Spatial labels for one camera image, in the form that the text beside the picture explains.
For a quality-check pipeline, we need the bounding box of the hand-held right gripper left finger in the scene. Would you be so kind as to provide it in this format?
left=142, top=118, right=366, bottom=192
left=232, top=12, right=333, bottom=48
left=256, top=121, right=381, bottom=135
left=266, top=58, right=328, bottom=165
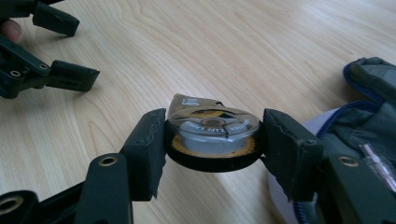
left=74, top=107, right=168, bottom=224

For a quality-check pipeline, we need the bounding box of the black and lavender pencil case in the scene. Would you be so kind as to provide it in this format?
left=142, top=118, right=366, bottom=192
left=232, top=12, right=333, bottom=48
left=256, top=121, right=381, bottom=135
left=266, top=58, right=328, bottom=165
left=267, top=56, right=396, bottom=224

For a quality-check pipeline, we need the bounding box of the correction tape dispenser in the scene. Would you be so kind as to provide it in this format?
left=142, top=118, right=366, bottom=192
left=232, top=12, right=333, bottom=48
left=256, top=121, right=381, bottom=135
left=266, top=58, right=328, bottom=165
left=163, top=92, right=265, bottom=174

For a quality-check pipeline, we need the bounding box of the clear pen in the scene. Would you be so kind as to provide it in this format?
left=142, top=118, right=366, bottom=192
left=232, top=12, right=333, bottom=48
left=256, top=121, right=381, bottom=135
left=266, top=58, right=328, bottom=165
left=359, top=143, right=396, bottom=192

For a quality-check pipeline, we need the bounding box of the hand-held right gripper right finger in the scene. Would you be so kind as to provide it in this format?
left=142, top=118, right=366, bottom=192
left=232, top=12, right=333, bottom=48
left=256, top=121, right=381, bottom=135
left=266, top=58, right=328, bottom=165
left=261, top=107, right=396, bottom=224

